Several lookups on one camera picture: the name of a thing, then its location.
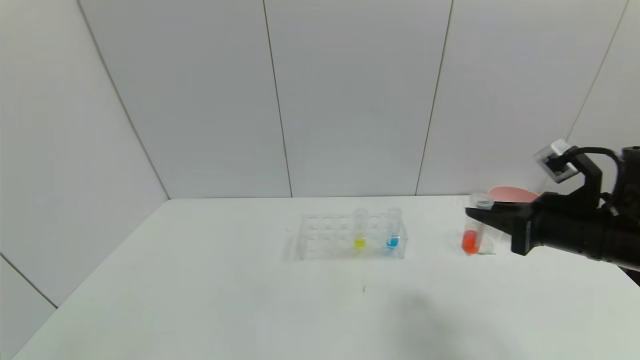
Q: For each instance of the pink bowl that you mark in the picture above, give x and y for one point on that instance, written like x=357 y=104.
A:
x=510 y=194

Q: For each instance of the red pigment test tube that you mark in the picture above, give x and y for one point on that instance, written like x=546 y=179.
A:
x=470 y=242

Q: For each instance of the blue pigment test tube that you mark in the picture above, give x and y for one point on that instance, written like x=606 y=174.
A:
x=393 y=225

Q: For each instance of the clear plastic beaker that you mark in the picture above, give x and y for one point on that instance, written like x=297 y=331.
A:
x=491 y=245

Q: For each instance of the yellow pigment test tube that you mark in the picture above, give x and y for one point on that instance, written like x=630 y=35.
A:
x=360 y=225

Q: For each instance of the clear acrylic test tube rack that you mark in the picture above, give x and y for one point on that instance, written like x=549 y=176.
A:
x=330 y=240

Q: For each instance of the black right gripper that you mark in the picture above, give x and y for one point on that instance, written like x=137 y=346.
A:
x=521 y=231

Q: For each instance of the wrist camera with black bracket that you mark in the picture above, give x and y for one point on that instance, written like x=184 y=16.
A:
x=555 y=160

